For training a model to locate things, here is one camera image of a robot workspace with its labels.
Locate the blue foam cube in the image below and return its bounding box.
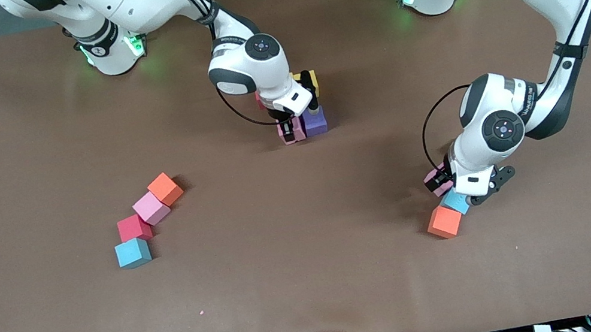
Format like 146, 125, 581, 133
113, 235, 154, 272
439, 186, 474, 219

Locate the brown table cover sheet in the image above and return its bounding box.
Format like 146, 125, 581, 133
0, 0, 591, 332

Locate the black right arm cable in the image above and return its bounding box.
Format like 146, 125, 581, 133
163, 0, 280, 143

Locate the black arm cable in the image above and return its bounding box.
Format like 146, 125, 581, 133
398, 0, 591, 176
163, 0, 280, 143

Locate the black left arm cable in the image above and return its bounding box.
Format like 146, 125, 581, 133
398, 0, 591, 176

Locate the yellow foam cube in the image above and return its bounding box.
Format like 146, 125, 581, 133
292, 70, 321, 102

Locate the pink foam cube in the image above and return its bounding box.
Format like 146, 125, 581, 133
275, 116, 309, 147
422, 163, 457, 200
130, 188, 174, 230

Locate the orange foam cube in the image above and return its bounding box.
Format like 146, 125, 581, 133
145, 170, 187, 210
423, 201, 466, 243

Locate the purple foam cube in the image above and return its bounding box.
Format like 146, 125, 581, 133
300, 104, 330, 139

